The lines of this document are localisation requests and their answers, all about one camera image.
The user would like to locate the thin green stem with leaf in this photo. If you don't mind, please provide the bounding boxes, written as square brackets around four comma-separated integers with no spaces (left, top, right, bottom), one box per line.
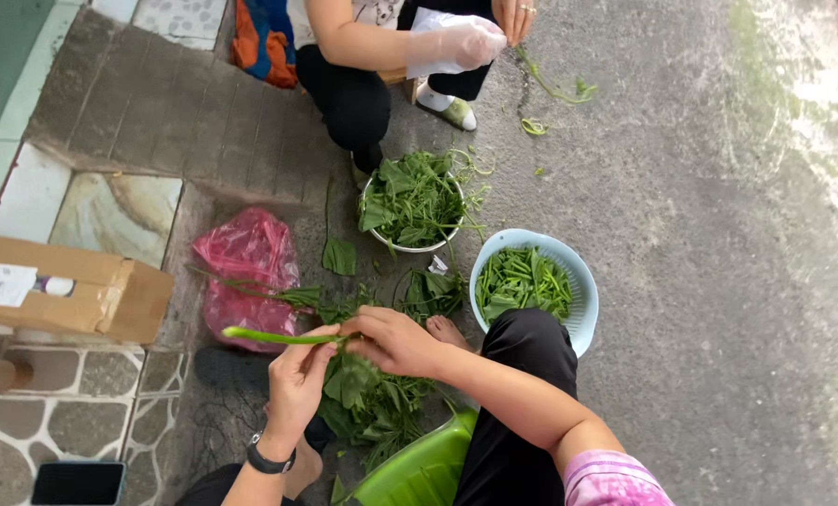
[513,45,600,107]

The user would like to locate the pink plastic bag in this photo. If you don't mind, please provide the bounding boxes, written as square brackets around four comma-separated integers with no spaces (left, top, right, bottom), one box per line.
[191,207,302,354]

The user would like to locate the long green vegetable stem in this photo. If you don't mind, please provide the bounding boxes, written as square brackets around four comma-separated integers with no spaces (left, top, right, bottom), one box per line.
[221,325,353,347]

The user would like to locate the green plastic stool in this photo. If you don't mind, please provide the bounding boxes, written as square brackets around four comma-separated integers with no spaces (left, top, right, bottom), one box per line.
[330,406,479,506]

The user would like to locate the person's right hand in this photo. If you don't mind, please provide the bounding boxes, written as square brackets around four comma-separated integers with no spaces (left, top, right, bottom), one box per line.
[338,305,450,380]

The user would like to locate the low wooden stool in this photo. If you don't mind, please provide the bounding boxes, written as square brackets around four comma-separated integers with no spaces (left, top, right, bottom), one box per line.
[375,67,420,105]

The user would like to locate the brown cardboard box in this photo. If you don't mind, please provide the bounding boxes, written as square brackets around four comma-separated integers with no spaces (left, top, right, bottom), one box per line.
[0,232,177,346]

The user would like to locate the orange and blue bag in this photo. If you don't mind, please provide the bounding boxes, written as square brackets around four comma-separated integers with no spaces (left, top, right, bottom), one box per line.
[230,0,299,91]

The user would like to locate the white paper label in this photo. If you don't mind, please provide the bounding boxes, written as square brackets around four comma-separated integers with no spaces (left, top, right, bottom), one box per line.
[0,263,39,309]

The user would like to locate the black wrist watch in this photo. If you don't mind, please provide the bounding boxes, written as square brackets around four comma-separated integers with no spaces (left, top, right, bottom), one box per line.
[245,431,298,476]

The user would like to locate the person's left hand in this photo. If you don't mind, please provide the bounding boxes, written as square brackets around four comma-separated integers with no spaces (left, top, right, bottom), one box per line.
[267,324,343,455]

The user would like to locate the person's black trousers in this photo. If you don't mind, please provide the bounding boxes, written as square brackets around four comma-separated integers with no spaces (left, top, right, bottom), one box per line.
[174,307,580,506]

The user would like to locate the heap of cut green stems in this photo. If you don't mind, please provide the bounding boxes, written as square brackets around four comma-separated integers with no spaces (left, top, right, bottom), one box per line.
[475,246,575,326]

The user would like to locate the light blue plastic colander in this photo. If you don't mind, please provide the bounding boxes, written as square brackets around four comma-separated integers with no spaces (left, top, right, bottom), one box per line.
[468,228,600,358]

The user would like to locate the person's left foot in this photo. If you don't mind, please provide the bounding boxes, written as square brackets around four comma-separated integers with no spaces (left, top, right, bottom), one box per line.
[282,430,326,502]

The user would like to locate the pile of leafy greens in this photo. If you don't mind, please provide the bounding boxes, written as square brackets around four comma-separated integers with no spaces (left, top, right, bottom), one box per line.
[187,263,470,473]

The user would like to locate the person's right foot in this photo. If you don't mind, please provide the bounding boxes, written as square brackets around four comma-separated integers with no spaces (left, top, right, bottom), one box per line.
[425,314,478,354]

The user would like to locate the metal bowl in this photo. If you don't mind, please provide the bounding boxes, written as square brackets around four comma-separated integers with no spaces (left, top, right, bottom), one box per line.
[358,167,466,254]

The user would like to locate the dark screen device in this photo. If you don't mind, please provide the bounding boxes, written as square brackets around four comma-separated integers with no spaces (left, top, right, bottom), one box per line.
[30,460,129,506]

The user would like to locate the person's foot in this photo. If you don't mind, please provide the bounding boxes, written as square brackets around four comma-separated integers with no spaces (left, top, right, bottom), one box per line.
[425,314,478,354]
[282,430,326,502]

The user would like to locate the person's pink sleeve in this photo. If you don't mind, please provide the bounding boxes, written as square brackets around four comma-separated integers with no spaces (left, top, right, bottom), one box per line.
[563,449,677,506]

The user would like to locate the heap of picked green leaves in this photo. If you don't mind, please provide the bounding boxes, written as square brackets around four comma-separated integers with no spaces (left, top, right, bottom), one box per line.
[357,146,495,248]

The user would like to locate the single green leaf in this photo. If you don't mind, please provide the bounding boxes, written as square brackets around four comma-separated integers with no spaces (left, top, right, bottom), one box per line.
[321,238,358,277]

